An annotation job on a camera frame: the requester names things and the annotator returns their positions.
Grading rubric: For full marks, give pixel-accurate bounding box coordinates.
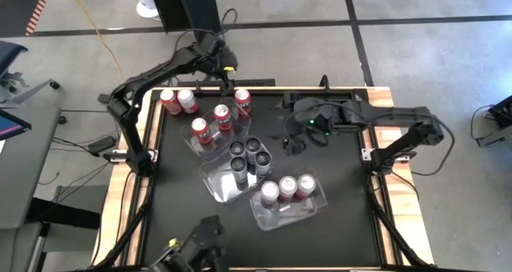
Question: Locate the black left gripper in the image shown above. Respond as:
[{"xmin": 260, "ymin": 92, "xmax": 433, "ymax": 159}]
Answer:
[{"xmin": 214, "ymin": 47, "xmax": 240, "ymax": 98}]

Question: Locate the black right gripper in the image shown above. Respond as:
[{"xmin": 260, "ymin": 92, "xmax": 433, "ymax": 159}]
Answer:
[{"xmin": 281, "ymin": 90, "xmax": 341, "ymax": 136}]

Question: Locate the red Fanta can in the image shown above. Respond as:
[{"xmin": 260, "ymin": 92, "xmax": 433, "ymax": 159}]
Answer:
[
  {"xmin": 213, "ymin": 103, "xmax": 234, "ymax": 132},
  {"xmin": 190, "ymin": 117, "xmax": 213, "ymax": 146},
  {"xmin": 234, "ymin": 88, "xmax": 253, "ymax": 115},
  {"xmin": 159, "ymin": 88, "xmax": 183, "ymax": 117}
]

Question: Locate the white red Spindrift can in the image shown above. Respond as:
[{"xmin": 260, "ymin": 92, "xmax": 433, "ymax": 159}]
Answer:
[
  {"xmin": 296, "ymin": 173, "xmax": 318, "ymax": 201},
  {"xmin": 259, "ymin": 180, "xmax": 281, "ymax": 209},
  {"xmin": 278, "ymin": 175, "xmax": 299, "ymax": 204},
  {"xmin": 177, "ymin": 88, "xmax": 200, "ymax": 115}
]

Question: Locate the clear plastic bin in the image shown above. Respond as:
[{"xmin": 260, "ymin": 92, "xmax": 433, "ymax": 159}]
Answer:
[
  {"xmin": 178, "ymin": 97, "xmax": 252, "ymax": 163},
  {"xmin": 247, "ymin": 171, "xmax": 329, "ymax": 232},
  {"xmin": 198, "ymin": 137, "xmax": 276, "ymax": 205}
]

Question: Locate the long black power strip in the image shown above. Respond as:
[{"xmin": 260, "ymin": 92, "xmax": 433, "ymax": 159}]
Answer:
[{"xmin": 177, "ymin": 78, "xmax": 277, "ymax": 88}]

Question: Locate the black partition panel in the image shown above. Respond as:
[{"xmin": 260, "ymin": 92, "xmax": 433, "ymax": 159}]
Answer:
[{"xmin": 146, "ymin": 0, "xmax": 227, "ymax": 84}]

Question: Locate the white cylindrical stand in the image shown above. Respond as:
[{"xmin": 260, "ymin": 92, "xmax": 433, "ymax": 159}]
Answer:
[{"xmin": 130, "ymin": 0, "xmax": 161, "ymax": 20}]

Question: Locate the black power brick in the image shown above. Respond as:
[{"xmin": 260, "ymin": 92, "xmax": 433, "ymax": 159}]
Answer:
[{"xmin": 86, "ymin": 134, "xmax": 118, "ymax": 154}]

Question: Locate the black device with yellow tag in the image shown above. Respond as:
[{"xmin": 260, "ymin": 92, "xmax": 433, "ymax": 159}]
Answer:
[{"xmin": 150, "ymin": 214, "xmax": 230, "ymax": 272}]

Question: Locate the black desk base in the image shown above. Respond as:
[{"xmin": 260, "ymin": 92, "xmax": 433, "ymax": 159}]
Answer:
[{"xmin": 26, "ymin": 198, "xmax": 102, "ymax": 230}]

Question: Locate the grey stand leg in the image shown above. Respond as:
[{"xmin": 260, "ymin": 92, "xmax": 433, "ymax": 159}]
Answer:
[{"xmin": 477, "ymin": 124, "xmax": 512, "ymax": 148}]

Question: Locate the black equipment box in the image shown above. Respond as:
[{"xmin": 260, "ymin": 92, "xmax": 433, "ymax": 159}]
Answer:
[{"xmin": 485, "ymin": 94, "xmax": 512, "ymax": 130}]

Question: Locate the grey desk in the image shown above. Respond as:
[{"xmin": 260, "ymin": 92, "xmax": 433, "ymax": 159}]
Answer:
[{"xmin": 0, "ymin": 103, "xmax": 63, "ymax": 230}]

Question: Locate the dark blue office chair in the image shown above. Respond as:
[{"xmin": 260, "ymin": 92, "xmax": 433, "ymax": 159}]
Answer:
[{"xmin": 0, "ymin": 39, "xmax": 62, "ymax": 105}]

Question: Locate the monitor with blue screen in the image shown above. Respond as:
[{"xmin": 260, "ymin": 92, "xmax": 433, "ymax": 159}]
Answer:
[{"xmin": 0, "ymin": 107, "xmax": 33, "ymax": 142}]

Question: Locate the black mat with orange edge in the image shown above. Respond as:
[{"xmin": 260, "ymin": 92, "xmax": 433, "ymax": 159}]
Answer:
[{"xmin": 0, "ymin": 0, "xmax": 55, "ymax": 37}]

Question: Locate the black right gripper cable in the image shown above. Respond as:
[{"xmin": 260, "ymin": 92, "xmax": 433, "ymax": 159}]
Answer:
[{"xmin": 282, "ymin": 110, "xmax": 323, "ymax": 147}]

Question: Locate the black aluminium table frame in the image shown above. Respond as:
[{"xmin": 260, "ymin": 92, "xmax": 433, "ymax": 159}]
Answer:
[{"xmin": 90, "ymin": 74, "xmax": 435, "ymax": 272}]

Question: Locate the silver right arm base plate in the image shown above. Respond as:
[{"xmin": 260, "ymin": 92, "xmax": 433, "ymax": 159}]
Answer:
[{"xmin": 361, "ymin": 146, "xmax": 417, "ymax": 163}]

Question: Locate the yellow cable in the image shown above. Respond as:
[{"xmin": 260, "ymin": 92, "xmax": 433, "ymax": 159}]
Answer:
[{"xmin": 62, "ymin": 0, "xmax": 123, "ymax": 78}]

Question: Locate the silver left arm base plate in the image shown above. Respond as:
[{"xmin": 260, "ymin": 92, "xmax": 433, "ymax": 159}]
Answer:
[{"xmin": 104, "ymin": 148, "xmax": 160, "ymax": 164}]

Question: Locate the black diagonal frame strut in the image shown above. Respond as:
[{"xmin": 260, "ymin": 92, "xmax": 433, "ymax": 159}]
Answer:
[
  {"xmin": 94, "ymin": 182, "xmax": 155, "ymax": 268},
  {"xmin": 366, "ymin": 183, "xmax": 427, "ymax": 268}
]

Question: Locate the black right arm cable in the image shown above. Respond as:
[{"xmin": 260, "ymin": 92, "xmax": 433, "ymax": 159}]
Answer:
[{"xmin": 410, "ymin": 118, "xmax": 457, "ymax": 178}]

